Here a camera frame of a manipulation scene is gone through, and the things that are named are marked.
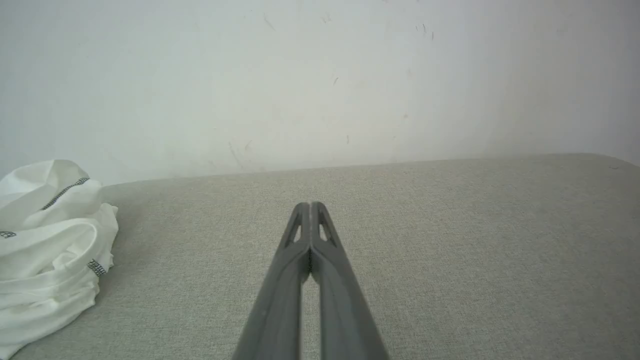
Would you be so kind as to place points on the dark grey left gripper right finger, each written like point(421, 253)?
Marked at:
point(342, 300)

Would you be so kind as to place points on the white shirt with grey stitching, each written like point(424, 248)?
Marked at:
point(47, 250)

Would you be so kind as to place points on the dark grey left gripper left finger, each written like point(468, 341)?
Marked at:
point(277, 300)

